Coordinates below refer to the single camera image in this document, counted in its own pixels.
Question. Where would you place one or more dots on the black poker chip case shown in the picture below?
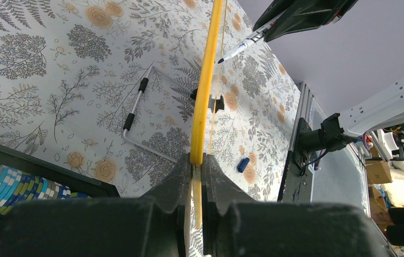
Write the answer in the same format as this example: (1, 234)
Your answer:
(77, 183)

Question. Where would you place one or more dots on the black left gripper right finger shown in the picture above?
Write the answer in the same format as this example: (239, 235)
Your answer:
(235, 224)

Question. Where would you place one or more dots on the blue white chip stack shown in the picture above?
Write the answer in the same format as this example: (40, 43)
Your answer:
(18, 186)

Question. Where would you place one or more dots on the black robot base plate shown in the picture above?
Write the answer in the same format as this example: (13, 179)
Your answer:
(297, 179)

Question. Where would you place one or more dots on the blue white marker pen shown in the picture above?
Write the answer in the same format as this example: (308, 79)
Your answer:
(253, 38)

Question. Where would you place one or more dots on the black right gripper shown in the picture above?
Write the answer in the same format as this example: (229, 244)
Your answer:
(293, 16)

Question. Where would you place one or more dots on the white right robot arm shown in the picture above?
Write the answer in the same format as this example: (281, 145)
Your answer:
(340, 129)

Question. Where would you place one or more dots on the floral patterned table mat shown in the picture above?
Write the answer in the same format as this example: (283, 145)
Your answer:
(107, 89)

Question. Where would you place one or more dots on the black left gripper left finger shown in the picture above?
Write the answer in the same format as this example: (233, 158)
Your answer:
(154, 224)

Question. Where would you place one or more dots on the blue marker cap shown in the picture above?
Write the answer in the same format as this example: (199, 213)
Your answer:
(243, 164)

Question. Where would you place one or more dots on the yellow framed whiteboard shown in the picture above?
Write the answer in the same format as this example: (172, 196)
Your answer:
(201, 107)

